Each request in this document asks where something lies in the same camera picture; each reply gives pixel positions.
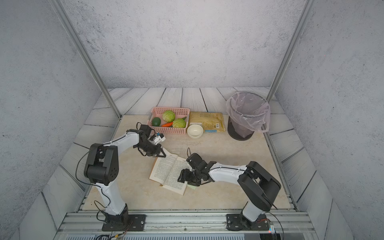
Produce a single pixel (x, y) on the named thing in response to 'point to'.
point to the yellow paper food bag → (211, 122)
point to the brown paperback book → (166, 171)
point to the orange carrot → (167, 125)
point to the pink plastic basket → (180, 112)
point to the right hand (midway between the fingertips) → (181, 182)
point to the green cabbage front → (179, 123)
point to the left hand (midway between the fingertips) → (166, 155)
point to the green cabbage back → (168, 116)
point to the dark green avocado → (156, 121)
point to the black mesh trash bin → (233, 133)
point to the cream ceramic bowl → (195, 131)
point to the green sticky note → (192, 187)
